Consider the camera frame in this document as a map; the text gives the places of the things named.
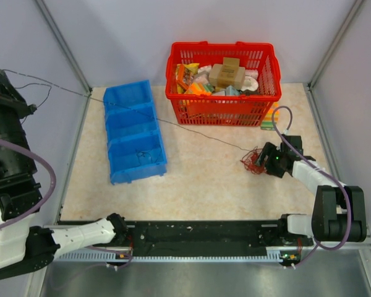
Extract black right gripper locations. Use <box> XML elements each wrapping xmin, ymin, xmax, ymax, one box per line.
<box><xmin>253</xmin><ymin>142</ymin><xmax>288</xmax><ymax>178</ymax></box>

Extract red wire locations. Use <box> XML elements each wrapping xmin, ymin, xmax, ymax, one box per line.
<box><xmin>240</xmin><ymin>147</ymin><xmax>268</xmax><ymax>174</ymax></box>

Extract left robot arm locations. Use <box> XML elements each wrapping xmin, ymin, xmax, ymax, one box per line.
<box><xmin>0</xmin><ymin>69</ymin><xmax>130</xmax><ymax>280</ymax></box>

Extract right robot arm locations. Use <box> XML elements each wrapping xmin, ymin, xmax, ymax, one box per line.
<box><xmin>254</xmin><ymin>142</ymin><xmax>367</xmax><ymax>245</ymax></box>

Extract colourful sponge pack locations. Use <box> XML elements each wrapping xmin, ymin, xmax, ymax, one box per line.
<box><xmin>260</xmin><ymin>102</ymin><xmax>279</xmax><ymax>131</ymax></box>

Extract teal sponge package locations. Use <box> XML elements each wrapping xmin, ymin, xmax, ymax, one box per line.
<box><xmin>225</xmin><ymin>85</ymin><xmax>240</xmax><ymax>97</ymax></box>

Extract red plastic shopping basket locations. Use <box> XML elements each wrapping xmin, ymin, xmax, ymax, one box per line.
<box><xmin>165</xmin><ymin>41</ymin><xmax>282</xmax><ymax>127</ymax></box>

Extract brown cardboard box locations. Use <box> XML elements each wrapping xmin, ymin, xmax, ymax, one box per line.
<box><xmin>208</xmin><ymin>57</ymin><xmax>245</xmax><ymax>89</ymax></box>

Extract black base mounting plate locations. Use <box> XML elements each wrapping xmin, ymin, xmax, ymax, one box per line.
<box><xmin>107</xmin><ymin>218</ymin><xmax>313</xmax><ymax>257</ymax></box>

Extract orange sponge daddy box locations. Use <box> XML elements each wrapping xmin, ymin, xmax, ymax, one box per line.
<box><xmin>184</xmin><ymin>82</ymin><xmax>214</xmax><ymax>95</ymax></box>

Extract blue plastic compartment bin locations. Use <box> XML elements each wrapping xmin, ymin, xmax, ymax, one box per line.
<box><xmin>103</xmin><ymin>80</ymin><xmax>168</xmax><ymax>184</ymax></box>

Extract grey aluminium frame rail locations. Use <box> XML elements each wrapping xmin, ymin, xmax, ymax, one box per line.
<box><xmin>304</xmin><ymin>83</ymin><xmax>367</xmax><ymax>250</ymax></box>

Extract grey slotted cable duct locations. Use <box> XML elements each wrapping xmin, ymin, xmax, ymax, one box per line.
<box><xmin>54</xmin><ymin>247</ymin><xmax>301</xmax><ymax>264</ymax></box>

